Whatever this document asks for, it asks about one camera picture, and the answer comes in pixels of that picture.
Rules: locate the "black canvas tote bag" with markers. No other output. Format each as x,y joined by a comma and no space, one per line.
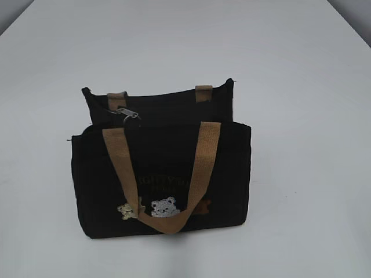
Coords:
185,166

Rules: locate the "silver zipper pull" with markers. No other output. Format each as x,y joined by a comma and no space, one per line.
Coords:
127,114

